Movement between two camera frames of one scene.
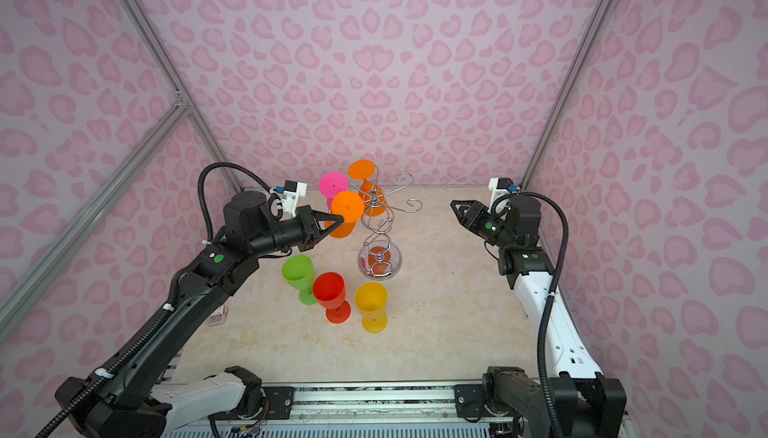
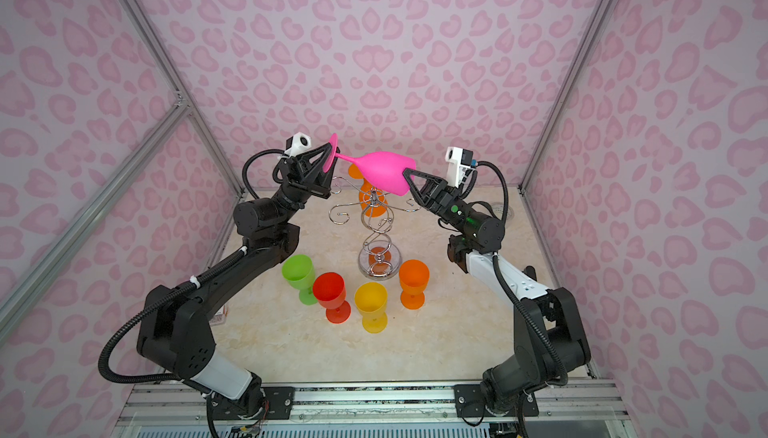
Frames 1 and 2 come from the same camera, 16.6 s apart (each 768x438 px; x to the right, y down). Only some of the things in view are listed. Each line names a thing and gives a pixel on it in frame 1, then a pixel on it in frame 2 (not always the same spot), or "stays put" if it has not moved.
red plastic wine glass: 330,292 stays put
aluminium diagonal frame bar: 16,294 stays put
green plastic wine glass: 298,271 stays put
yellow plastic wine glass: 371,301 stays put
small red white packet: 219,316 stays put
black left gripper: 307,219 -> 298,184
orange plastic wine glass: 350,206 -> 413,279
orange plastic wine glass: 375,203 stays put
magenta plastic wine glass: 331,184 -> 383,169
